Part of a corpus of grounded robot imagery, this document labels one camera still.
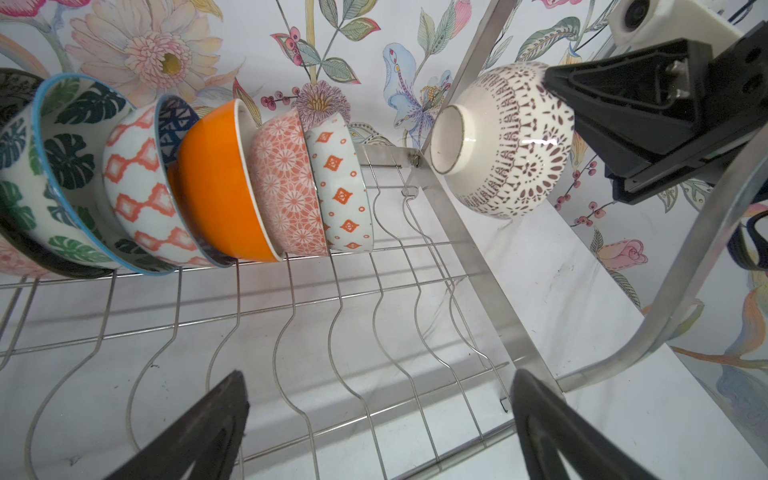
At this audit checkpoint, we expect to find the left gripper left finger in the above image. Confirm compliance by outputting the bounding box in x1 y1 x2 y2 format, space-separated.
109 370 249 479

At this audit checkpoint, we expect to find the stainless steel dish rack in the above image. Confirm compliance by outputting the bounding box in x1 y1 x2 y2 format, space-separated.
0 0 768 480

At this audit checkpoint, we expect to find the black white floral bowl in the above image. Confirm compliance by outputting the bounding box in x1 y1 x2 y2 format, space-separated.
247 108 328 257

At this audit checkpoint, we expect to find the green geometric patterned bowl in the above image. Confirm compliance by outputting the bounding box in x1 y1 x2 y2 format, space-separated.
305 113 374 253

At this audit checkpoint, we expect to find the pink bowl dark floral inside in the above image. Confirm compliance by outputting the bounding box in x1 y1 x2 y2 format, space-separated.
1 68 113 280

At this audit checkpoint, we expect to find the green leaf patterned bowl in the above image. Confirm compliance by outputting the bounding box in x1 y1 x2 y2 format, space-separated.
1 73 175 276

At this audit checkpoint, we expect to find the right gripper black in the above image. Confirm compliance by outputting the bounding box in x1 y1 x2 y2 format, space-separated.
544 21 767 204

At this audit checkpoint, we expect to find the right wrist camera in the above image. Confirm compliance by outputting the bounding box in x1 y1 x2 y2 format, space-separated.
608 0 743 56

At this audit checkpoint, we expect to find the blue patterned bowl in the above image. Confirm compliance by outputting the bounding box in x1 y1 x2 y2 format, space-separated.
101 95 236 268

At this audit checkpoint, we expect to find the brown white patterned bowl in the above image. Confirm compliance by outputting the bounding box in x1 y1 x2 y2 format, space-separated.
429 61 575 219

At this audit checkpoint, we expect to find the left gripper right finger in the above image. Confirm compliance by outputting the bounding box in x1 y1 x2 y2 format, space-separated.
512 369 654 479

